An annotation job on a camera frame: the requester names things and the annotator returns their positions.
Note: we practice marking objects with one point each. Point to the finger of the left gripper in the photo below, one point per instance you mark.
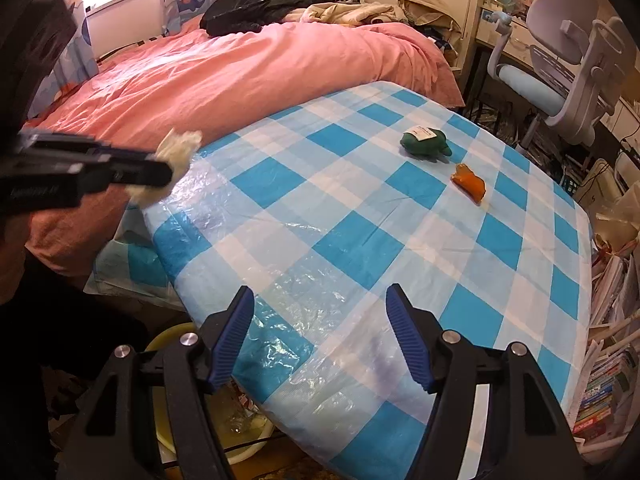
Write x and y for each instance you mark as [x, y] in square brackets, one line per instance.
[125, 169]

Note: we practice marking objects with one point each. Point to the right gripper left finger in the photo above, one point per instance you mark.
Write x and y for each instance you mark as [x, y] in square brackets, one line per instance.
[114, 436]

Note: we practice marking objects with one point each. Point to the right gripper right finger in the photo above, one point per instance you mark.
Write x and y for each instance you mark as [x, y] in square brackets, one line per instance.
[525, 434]

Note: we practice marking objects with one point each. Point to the white tissue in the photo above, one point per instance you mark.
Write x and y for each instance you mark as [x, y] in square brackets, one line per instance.
[177, 149]

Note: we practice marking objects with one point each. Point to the white book rack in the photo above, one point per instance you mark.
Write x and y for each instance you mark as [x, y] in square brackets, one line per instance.
[605, 407]

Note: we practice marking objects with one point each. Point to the yellow plastic basin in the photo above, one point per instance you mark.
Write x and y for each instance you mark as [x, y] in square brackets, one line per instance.
[240, 427]

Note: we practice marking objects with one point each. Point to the pink duvet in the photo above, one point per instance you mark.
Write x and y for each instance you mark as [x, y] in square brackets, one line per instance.
[193, 82]

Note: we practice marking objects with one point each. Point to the black clothes pile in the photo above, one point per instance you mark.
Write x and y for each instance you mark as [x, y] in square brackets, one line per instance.
[224, 17]

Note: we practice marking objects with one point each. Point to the blue checkered tablecloth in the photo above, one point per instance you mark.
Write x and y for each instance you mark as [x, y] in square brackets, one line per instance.
[319, 209]

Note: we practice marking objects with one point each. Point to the beige clothes pile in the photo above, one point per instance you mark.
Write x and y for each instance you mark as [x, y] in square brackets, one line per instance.
[347, 14]

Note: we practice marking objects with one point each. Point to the beige bag on bed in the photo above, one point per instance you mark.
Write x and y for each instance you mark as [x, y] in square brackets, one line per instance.
[435, 14]

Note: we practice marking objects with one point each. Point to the grey blue desk chair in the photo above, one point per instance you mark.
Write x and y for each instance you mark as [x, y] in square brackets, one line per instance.
[580, 65]

